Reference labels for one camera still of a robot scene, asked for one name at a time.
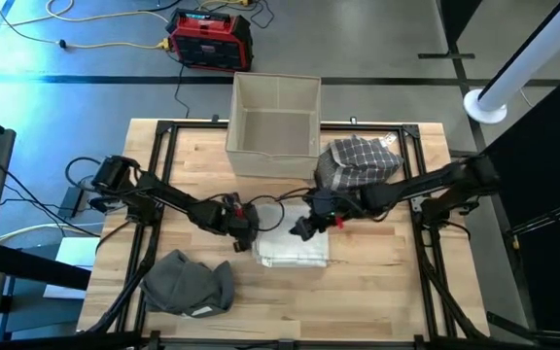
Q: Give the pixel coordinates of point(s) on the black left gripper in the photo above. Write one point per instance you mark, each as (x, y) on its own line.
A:
(241, 223)

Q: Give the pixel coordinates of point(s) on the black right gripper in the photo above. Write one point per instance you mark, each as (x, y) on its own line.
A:
(331, 206)

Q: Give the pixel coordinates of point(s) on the white towel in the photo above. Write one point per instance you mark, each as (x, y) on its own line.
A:
(290, 248)

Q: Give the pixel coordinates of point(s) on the grey plaid towel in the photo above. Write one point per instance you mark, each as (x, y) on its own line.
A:
(358, 160)

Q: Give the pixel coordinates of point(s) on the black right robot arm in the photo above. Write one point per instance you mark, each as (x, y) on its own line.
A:
(421, 187)

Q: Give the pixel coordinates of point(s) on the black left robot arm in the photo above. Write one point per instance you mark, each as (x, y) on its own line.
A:
(173, 199)

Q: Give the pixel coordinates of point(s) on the beige fabric storage box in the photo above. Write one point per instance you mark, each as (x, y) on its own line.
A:
(275, 131)

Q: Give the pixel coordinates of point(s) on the white flat sheet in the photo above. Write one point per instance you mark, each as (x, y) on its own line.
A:
(78, 253)

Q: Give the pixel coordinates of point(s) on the black power brick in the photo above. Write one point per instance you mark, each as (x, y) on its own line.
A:
(72, 201)

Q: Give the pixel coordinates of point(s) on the red portable power station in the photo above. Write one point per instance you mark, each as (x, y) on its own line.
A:
(212, 46)

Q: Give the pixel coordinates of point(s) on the black stand foot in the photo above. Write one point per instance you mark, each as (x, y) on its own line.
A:
(445, 56)

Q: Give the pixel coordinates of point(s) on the black curtain partition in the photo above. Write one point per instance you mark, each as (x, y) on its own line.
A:
(552, 194)

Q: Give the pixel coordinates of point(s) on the white tower fan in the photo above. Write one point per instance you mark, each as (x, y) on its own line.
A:
(528, 53)

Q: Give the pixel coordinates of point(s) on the black aluminium table frame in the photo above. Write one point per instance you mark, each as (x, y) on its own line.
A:
(377, 126)

